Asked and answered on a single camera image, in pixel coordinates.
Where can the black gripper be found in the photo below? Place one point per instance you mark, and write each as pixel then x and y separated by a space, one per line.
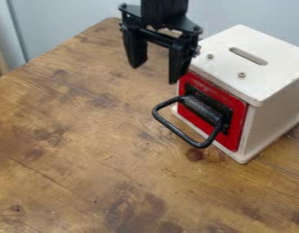
pixel 160 23

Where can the black metal drawer handle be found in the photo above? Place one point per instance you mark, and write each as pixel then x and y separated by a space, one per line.
pixel 187 131

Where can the red drawer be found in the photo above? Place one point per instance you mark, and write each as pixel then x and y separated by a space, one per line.
pixel 212 104

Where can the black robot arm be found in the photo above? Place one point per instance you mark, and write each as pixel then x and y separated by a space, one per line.
pixel 158 21

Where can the white wooden drawer cabinet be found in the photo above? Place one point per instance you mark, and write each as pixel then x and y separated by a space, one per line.
pixel 246 78

